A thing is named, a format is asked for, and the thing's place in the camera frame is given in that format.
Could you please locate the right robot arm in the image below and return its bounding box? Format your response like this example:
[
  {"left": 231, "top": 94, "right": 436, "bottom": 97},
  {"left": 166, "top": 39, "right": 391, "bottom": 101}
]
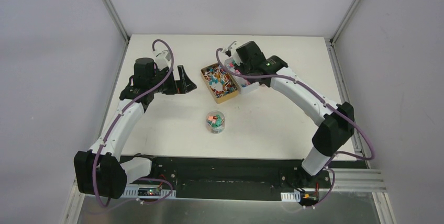
[{"left": 228, "top": 41, "right": 354, "bottom": 187}]

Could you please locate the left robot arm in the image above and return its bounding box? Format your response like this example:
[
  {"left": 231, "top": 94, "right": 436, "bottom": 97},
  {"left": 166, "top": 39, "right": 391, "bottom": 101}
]
[{"left": 73, "top": 58, "right": 197, "bottom": 199}]

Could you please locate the white tin of candies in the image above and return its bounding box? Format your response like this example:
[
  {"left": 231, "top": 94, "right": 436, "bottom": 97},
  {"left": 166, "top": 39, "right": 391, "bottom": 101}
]
[{"left": 224, "top": 58, "right": 259, "bottom": 95}]

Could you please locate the gold tin of lollipops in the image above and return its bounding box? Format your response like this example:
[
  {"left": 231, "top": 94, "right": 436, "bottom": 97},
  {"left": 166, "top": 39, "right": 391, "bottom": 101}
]
[{"left": 200, "top": 63, "right": 239, "bottom": 104}]

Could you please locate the clear plastic cup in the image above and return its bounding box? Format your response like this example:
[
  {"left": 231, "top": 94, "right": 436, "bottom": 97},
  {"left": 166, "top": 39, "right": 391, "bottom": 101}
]
[{"left": 205, "top": 110, "right": 226, "bottom": 134}]

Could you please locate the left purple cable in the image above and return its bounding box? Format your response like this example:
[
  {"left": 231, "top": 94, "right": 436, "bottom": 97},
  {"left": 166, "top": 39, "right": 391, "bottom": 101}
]
[{"left": 86, "top": 39, "right": 175, "bottom": 208}]

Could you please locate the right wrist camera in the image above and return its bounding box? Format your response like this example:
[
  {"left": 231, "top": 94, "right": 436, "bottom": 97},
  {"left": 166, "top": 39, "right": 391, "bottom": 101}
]
[{"left": 223, "top": 41, "right": 242, "bottom": 65}]

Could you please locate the left white cable duct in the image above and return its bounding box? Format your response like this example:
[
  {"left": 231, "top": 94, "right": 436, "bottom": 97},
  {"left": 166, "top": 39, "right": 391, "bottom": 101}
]
[{"left": 121, "top": 185, "right": 176, "bottom": 199}]

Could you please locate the white cable duct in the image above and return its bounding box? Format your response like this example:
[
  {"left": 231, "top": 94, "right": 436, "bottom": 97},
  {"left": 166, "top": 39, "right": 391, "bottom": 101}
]
[
  {"left": 121, "top": 185, "right": 176, "bottom": 199},
  {"left": 280, "top": 191, "right": 301, "bottom": 203}
]

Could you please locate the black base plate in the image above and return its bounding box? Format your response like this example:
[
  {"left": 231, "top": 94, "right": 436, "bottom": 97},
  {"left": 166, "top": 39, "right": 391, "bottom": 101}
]
[{"left": 144, "top": 155, "right": 331, "bottom": 201}]

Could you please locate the right white cable duct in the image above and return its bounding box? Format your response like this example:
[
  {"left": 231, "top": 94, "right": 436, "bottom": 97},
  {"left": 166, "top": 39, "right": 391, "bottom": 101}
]
[{"left": 280, "top": 191, "right": 301, "bottom": 203}]

